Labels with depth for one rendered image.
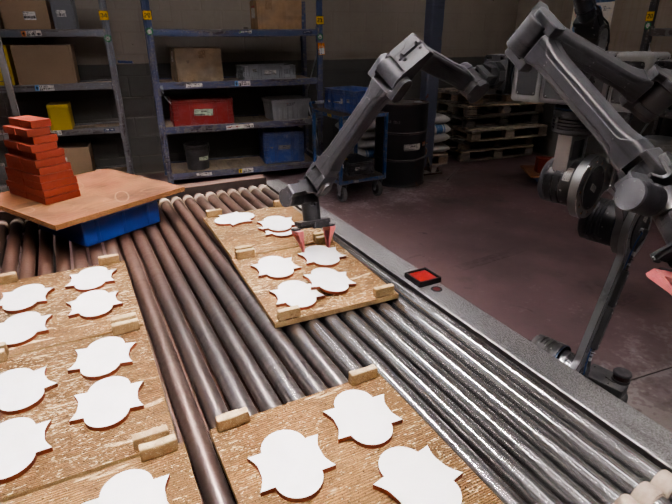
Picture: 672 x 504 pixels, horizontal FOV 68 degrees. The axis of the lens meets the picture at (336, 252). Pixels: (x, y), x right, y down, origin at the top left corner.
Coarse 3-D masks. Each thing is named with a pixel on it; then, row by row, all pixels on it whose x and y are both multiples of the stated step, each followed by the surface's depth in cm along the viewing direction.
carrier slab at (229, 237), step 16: (272, 208) 197; (288, 208) 197; (208, 224) 181; (256, 224) 181; (224, 240) 167; (240, 240) 167; (256, 240) 167; (272, 240) 167; (288, 240) 167; (304, 240) 167
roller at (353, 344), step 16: (208, 192) 222; (224, 208) 202; (320, 320) 128; (336, 320) 124; (336, 336) 120; (352, 336) 117; (352, 352) 114; (368, 352) 111; (384, 368) 106; (400, 384) 101; (416, 400) 97; (432, 416) 93; (448, 432) 89; (464, 448) 86; (480, 464) 82; (496, 480) 79; (512, 496) 77
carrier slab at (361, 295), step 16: (256, 256) 155; (288, 256) 155; (352, 256) 155; (240, 272) 145; (256, 272) 145; (304, 272) 145; (352, 272) 145; (368, 272) 145; (256, 288) 136; (272, 288) 136; (352, 288) 136; (368, 288) 136; (272, 304) 128; (320, 304) 128; (336, 304) 128; (352, 304) 128; (368, 304) 130; (272, 320) 121; (288, 320) 121; (304, 320) 123
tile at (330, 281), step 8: (312, 272) 140; (320, 272) 141; (328, 272) 141; (336, 272) 142; (344, 272) 142; (312, 280) 135; (320, 280) 136; (328, 280) 136; (336, 280) 137; (344, 280) 137; (312, 288) 132; (320, 288) 133; (328, 288) 132; (336, 288) 132; (344, 288) 133
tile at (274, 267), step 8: (272, 256) 152; (256, 264) 147; (264, 264) 147; (272, 264) 147; (280, 264) 147; (288, 264) 147; (264, 272) 142; (272, 272) 142; (280, 272) 142; (288, 272) 142
